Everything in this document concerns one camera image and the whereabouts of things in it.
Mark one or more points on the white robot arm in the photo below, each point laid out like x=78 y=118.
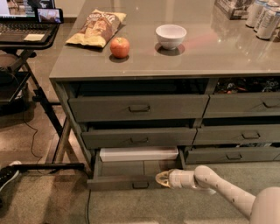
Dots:
x=264 y=208

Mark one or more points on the yellow chip bag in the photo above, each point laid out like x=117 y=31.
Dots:
x=99 y=28

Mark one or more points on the cardboard box on counter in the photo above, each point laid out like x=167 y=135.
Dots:
x=234 y=9

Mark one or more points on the red apple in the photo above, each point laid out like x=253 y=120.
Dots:
x=120 y=47

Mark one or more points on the white drink can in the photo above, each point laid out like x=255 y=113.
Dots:
x=268 y=6
x=254 y=12
x=269 y=23

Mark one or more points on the black and white shoe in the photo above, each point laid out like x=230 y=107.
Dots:
x=8 y=173

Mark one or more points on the white bowl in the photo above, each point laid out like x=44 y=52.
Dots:
x=170 y=36

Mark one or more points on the grey counter cabinet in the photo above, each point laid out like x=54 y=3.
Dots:
x=217 y=56

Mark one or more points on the black laptop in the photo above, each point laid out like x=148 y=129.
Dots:
x=19 y=24

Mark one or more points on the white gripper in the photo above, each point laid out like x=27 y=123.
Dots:
x=176 y=178

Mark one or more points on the grey drawer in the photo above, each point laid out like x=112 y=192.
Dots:
x=232 y=155
x=137 y=107
x=243 y=105
x=118 y=138
x=238 y=134
x=130 y=175

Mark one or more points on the black smartphone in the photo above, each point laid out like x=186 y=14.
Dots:
x=50 y=16

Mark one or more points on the white plastic tray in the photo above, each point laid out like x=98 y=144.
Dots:
x=138 y=154

